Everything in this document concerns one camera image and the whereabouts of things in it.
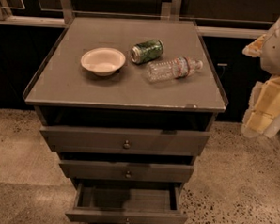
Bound metal window rail frame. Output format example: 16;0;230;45
0;0;280;39

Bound white paper bowl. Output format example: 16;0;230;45
81;48;126;76

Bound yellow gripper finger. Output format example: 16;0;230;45
242;35;265;57
243;75;280;136

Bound grey bottom drawer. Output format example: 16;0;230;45
66;180;187;224

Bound grey top drawer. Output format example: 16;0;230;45
40;125;210;156

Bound green soda can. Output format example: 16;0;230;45
131;40;164;65

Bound grey middle drawer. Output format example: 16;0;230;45
59;160;194;184

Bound grey drawer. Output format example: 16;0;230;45
66;180;187;224
59;160;194;184
40;125;210;156

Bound clear plastic water bottle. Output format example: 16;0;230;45
145;56;203;84

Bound grey drawer cabinet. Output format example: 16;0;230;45
18;12;233;198

